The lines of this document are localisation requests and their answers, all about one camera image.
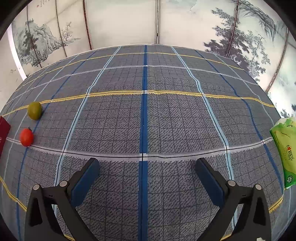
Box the red toffee box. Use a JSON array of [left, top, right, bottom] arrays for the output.
[[0, 116, 11, 156]]

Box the red tomato right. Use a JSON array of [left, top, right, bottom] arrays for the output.
[[20, 128, 34, 147]]

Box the green round fruit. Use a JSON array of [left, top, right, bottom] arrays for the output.
[[27, 101, 42, 121]]

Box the painted folding screen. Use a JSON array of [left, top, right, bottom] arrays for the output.
[[6, 1, 295, 118]]

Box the green tissue pack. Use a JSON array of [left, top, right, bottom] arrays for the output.
[[270, 117, 296, 188]]

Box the plaid grey tablecloth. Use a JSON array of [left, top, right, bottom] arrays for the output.
[[1, 45, 295, 240]]

